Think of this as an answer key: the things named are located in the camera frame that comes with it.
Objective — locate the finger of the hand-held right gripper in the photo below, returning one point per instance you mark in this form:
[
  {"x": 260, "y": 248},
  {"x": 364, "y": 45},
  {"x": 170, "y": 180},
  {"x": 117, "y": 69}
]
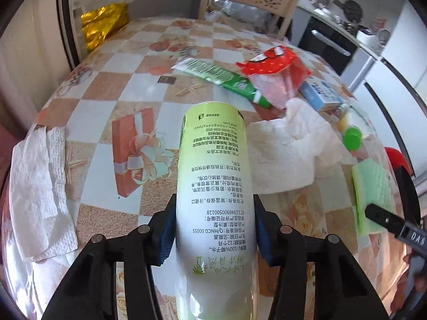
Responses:
[{"x": 383, "y": 218}]

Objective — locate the green white toothpaste tube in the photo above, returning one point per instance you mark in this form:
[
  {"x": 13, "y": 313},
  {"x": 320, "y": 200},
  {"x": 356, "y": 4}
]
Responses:
[{"x": 230, "y": 80}]

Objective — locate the gold foil bag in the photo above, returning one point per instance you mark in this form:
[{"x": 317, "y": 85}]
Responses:
[{"x": 103, "y": 23}]

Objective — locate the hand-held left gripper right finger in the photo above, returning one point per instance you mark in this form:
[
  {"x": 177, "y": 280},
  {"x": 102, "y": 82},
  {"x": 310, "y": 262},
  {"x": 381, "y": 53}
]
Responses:
[{"x": 267, "y": 233}]

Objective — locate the white rice cooker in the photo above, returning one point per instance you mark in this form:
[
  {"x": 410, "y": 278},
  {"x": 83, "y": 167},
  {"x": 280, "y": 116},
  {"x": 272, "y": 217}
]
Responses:
[{"x": 365, "y": 36}]

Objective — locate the white paper towel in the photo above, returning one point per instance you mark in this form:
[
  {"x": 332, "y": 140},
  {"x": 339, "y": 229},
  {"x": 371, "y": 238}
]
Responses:
[{"x": 36, "y": 190}]

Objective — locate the red snack wrapper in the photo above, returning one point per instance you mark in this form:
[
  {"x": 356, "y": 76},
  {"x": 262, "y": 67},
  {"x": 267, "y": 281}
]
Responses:
[{"x": 270, "y": 61}]

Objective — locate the blue white carton box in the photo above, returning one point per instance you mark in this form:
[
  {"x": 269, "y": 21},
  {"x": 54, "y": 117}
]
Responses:
[{"x": 320, "y": 95}]

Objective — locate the round black multi-hole pan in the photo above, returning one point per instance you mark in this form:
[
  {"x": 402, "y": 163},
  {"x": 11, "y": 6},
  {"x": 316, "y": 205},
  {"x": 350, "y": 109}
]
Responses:
[{"x": 353, "y": 8}]

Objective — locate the white tissue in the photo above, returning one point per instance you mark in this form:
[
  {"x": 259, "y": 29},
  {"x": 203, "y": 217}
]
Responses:
[{"x": 293, "y": 153}]

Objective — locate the pale green drink bottle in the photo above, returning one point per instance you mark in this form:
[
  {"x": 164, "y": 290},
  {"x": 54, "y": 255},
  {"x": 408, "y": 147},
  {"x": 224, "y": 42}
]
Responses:
[{"x": 213, "y": 173}]

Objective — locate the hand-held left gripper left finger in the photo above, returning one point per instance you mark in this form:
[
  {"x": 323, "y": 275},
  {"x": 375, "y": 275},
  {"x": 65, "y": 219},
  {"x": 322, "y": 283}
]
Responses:
[{"x": 166, "y": 230}]

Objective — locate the red plastic stool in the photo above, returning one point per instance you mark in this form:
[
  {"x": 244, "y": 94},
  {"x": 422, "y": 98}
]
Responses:
[{"x": 397, "y": 158}]

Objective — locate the clear bottle with green cap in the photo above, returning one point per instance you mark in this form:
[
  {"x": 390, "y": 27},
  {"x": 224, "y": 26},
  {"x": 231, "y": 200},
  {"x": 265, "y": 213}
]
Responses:
[{"x": 353, "y": 136}]

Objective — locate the white refrigerator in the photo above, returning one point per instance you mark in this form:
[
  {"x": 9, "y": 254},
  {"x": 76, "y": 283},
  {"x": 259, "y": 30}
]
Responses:
[{"x": 393, "y": 83}]

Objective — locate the black built-in oven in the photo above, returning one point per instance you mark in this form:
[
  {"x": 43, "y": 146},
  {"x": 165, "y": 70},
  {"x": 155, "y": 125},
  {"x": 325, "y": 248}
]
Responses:
[{"x": 328, "y": 45}]

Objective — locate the yellow foam sponge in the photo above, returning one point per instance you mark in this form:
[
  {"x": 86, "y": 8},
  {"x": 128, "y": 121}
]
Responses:
[{"x": 372, "y": 190}]

